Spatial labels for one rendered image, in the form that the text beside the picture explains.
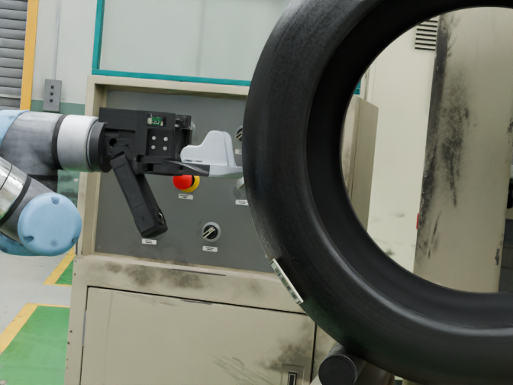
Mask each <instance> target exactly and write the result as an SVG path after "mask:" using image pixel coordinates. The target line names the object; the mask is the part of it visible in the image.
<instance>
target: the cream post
mask: <svg viewBox="0 0 513 385"><path fill-rule="evenodd" d="M512 151H513V9H511V8H496V7H483V8H468V9H463V10H458V11H452V12H449V13H446V14H443V15H439V16H438V22H437V37H436V47H435V56H434V69H433V76H432V84H431V99H430V107H429V116H428V123H427V138H426V147H425V159H424V172H423V178H422V186H421V201H420V209H419V217H418V232H417V241H416V248H415V263H414V272H413V273H414V274H415V275H417V276H419V277H421V278H423V279H425V280H428V281H430V282H432V283H436V284H438V285H441V286H445V287H449V288H452V289H455V290H463V291H469V292H478V293H494V292H498V285H499V277H500V270H501V262H502V248H503V240H504V232H505V218H506V210H507V202H508V188H509V180H510V172H511V158H512Z"/></svg>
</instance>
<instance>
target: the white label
mask: <svg viewBox="0 0 513 385"><path fill-rule="evenodd" d="M269 264H270V265H271V267H272V268H273V269H274V271H275V272H276V274H277V276H278V277H279V279H280V280H281V281H282V283H283V284H284V286H285V287H286V289H287V290H288V291H289V293H290V295H291V296H292V298H293V299H294V300H295V302H296V304H297V305H298V304H300V303H302V302H303V300H302V298H301V297H300V295H299V294H298V293H297V291H296V290H295V288H294V286H293V285H292V284H291V283H290V281H289V279H288V278H287V276H286V275H285V274H284V272H283V271H282V269H281V267H280V266H279V265H278V263H277V262H276V260H275V259H272V261H271V262H270V263H269Z"/></svg>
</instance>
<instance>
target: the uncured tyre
mask: <svg viewBox="0 0 513 385"><path fill-rule="evenodd" d="M483 7H496V8H511V9H513V0H291V1H290V3H289V4H288V6H287V7H286V9H285V10H284V12H283V13H282V14H281V16H280V18H279V20H278V21H277V22H276V25H275V26H274V28H273V30H272V31H271V33H270V35H269V37H268V39H267V41H266V43H265V45H264V48H263V50H262V52H261V54H260V58H259V59H258V62H257V64H256V68H255V70H254V73H253V77H252V79H251V83H250V88H249V91H248V95H247V101H246V105H245V110H244V121H243V129H242V145H241V150H242V168H243V176H244V187H245V192H246V196H247V202H248V206H249V210H250V214H251V217H252V220H253V224H254V227H255V229H256V232H257V235H258V238H259V240H260V243H261V244H262V247H263V249H264V251H265V253H266V256H267V258H268V259H269V262H271V261H272V259H275V260H276V262H277V263H278V265H279V266H280V267H281V269H282V271H283V272H284V274H285V275H286V276H287V278H288V279H289V281H290V283H291V284H292V285H293V286H294V288H295V290H296V291H297V293H298V294H299V295H300V297H301V298H302V300H303V302H302V303H300V304H299V306H300V307H301V308H302V309H303V310H304V312H305V313H306V314H307V315H308V316H309V317H310V318H311V319H312V320H313V321H314V322H315V323H316V324H317V325H318V326H319V327H320V328H321V329H322V330H324V331H325V332H326V333H327V334H328V335H330V336H331V337H332V338H333V339H334V340H335V341H337V342H338V343H339V344H341V345H342V346H344V347H345V348H346V349H347V350H349V351H351V352H352V353H354V354H355V355H356V356H358V357H360V358H362V359H363V360H365V361H367V362H368V363H370V364H372V365H374V366H376V367H378V368H380V369H382V370H384V371H386V372H388V373H390V374H393V375H396V376H397V377H400V378H403V379H405V380H409V381H411V382H414V383H418V384H420V385H513V290H509V291H504V292H494V293H478V292H469V291H463V290H455V289H452V288H449V287H445V286H441V285H438V284H436V283H432V282H430V281H428V280H425V279H423V278H421V277H419V276H417V275H415V274H414V273H412V272H410V271H409V270H406V269H405V268H404V267H402V266H401V265H400V264H398V263H397V262H395V261H394V260H393V259H392V258H391V257H390V256H389V255H388V254H386V253H385V252H384V251H383V250H382V249H381V248H380V247H379V246H378V244H377V243H376V242H375V241H374V240H373V239H372V238H371V237H370V235H369V234H368V232H367V231H366V229H365V228H364V227H363V225H362V223H361V222H360V220H359V218H358V217H357V214H356V213H355V211H354V208H353V206H352V203H351V201H350V198H349V196H348V193H347V188H346V185H345V182H344V175H343V169H342V160H341V141H342V134H343V128H344V121H345V118H346V114H347V109H348V107H349V104H350V101H351V99H352V97H353V94H354V92H355V90H356V88H357V86H358V84H359V82H360V80H361V79H362V77H363V75H364V74H365V72H366V71H367V70H368V68H369V67H370V65H371V64H372V63H373V61H374V60H375V59H376V58H377V57H378V55H380V54H381V52H383V51H384V49H386V48H387V46H389V45H390V44H391V43H392V42H393V41H394V40H396V39H397V38H399V37H400V36H402V35H403V34H404V33H405V32H407V31H409V30H411V29H412V28H414V27H415V26H417V25H419V24H421V23H423V22H425V21H427V20H430V19H432V18H435V17H437V16H439V15H443V14H446V13H449V12H452V11H458V10H463V9H468V8H483Z"/></svg>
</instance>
